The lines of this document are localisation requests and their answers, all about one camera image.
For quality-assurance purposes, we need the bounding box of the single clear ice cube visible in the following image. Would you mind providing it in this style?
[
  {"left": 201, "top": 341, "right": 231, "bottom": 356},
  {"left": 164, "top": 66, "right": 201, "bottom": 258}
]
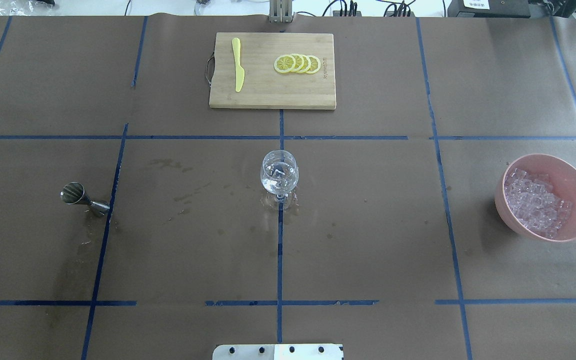
[{"left": 265, "top": 162, "right": 294, "bottom": 182}]

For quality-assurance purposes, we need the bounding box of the bamboo cutting board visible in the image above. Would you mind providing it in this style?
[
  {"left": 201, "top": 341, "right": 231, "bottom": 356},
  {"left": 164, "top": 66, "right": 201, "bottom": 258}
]
[{"left": 209, "top": 32, "right": 338, "bottom": 111}]

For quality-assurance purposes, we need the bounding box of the aluminium frame post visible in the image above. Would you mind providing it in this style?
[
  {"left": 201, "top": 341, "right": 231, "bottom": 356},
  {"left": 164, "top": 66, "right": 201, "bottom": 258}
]
[{"left": 269, "top": 0, "right": 295, "bottom": 24}]

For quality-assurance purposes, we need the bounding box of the lemon slice three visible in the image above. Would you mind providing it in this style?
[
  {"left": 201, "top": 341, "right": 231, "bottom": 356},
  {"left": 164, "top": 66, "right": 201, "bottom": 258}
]
[{"left": 290, "top": 54, "right": 302, "bottom": 73}]

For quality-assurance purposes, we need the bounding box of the pink bowl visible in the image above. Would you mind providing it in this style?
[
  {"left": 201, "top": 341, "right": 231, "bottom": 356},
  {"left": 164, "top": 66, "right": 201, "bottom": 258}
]
[{"left": 493, "top": 153, "right": 576, "bottom": 243}]

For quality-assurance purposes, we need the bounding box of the yellow plastic knife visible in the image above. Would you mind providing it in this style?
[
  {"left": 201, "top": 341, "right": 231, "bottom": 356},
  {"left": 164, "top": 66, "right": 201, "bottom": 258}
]
[{"left": 231, "top": 38, "right": 246, "bottom": 92}]

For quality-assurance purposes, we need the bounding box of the lemon slice one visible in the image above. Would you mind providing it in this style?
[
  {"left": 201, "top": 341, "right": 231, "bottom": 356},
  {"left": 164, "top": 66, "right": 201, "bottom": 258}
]
[{"left": 305, "top": 55, "right": 322, "bottom": 75}]

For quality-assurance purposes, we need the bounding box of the pile of clear ice cubes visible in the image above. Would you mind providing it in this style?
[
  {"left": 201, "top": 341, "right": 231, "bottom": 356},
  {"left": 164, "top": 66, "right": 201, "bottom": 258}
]
[{"left": 503, "top": 167, "right": 574, "bottom": 240}]

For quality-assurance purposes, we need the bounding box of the lemon slice two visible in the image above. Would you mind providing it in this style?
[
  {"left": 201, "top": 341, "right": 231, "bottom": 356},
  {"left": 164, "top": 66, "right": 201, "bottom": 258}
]
[{"left": 297, "top": 54, "right": 311, "bottom": 74}]

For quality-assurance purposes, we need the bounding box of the lemon slice four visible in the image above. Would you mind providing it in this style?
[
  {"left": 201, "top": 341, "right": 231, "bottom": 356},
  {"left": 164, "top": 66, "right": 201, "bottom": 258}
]
[{"left": 273, "top": 54, "right": 297, "bottom": 74}]

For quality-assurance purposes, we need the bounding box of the steel cocktail jigger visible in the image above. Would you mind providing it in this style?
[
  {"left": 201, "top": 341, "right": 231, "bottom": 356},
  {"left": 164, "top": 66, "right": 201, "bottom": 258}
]
[{"left": 60, "top": 182, "right": 110, "bottom": 217}]

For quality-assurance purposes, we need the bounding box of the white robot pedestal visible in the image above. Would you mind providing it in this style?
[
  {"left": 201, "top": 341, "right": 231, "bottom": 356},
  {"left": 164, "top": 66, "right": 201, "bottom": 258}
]
[{"left": 212, "top": 343, "right": 345, "bottom": 360}]

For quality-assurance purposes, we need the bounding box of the black box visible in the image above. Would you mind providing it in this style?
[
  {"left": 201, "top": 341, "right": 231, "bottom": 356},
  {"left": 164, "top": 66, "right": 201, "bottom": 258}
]
[{"left": 446, "top": 0, "right": 531, "bottom": 19}]

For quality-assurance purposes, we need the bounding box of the clear wine glass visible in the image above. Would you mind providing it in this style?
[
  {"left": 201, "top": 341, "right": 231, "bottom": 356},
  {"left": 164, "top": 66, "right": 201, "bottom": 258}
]
[{"left": 259, "top": 149, "right": 300, "bottom": 211}]

